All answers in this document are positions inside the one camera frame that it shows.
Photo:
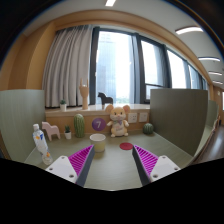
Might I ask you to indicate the small plant on sill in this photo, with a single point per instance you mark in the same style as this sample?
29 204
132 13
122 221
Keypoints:
63 105

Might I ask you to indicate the round green ceramic cactus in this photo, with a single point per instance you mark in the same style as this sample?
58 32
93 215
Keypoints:
148 128

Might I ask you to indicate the red round coaster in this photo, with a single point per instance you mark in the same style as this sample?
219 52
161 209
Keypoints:
126 146

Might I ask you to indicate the black horse figure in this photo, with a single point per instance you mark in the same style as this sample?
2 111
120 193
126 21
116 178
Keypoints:
105 99

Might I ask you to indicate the pink wooden horse figure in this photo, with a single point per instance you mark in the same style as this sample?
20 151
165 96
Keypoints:
50 130

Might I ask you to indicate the white wall socket left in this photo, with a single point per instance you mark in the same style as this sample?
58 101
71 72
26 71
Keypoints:
132 117

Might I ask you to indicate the small plant in white pot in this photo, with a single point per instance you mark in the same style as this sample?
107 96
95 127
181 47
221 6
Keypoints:
67 132

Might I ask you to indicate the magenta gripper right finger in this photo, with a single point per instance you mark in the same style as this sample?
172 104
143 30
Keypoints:
152 167

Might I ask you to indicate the white wall socket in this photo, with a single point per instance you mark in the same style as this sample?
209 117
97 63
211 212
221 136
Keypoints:
143 117
132 117

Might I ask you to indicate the pale yellow paper cup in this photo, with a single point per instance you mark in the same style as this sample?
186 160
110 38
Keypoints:
98 141

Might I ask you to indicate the green right partition panel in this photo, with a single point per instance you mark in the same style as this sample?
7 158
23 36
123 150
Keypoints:
179 116

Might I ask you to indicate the grey beige curtain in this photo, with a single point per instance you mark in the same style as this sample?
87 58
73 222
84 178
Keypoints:
67 63

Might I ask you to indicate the yellow mouse plush toy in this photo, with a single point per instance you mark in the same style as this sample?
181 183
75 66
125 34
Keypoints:
118 121

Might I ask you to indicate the white wall socket right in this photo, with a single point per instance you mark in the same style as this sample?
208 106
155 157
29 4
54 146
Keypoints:
143 117

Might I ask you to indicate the clear plastic water bottle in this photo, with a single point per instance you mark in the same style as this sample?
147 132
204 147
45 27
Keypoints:
41 145

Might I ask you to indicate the purple number seven disc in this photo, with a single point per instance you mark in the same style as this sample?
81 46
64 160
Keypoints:
98 124

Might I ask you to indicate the wooden hand sculpture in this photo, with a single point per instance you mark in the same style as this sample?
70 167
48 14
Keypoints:
84 91

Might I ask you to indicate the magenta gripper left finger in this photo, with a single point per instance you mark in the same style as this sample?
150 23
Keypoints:
74 168

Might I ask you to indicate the green partition panel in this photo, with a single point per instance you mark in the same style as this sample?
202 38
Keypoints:
179 116
19 111

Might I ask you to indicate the tall green ceramic cactus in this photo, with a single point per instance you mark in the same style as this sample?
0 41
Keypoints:
79 125

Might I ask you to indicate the green left partition panel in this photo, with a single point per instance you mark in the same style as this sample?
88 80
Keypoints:
19 111

